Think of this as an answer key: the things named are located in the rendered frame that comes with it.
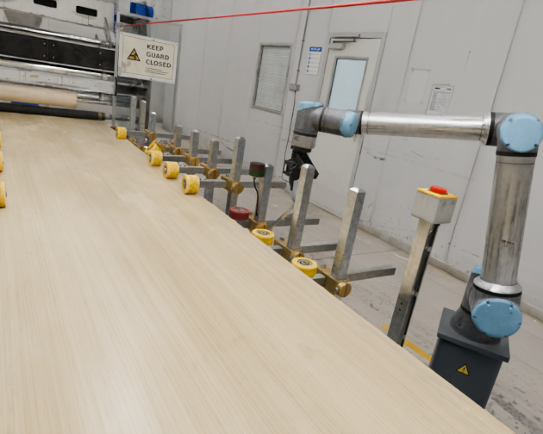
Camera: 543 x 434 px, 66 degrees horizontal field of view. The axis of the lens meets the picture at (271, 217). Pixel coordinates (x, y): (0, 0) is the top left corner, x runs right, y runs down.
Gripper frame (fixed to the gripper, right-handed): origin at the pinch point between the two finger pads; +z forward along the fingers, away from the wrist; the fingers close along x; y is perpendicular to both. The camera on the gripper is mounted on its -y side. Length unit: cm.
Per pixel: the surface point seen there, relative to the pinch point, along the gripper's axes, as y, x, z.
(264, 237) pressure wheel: -13.0, 20.6, 9.4
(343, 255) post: -40.2, 9.3, 4.9
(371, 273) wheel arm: -36.0, -10.1, 15.1
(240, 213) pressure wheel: 12.0, 16.8, 9.5
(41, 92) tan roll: 242, 67, -6
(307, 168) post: -15.0, 9.5, -15.8
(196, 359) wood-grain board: -66, 67, 10
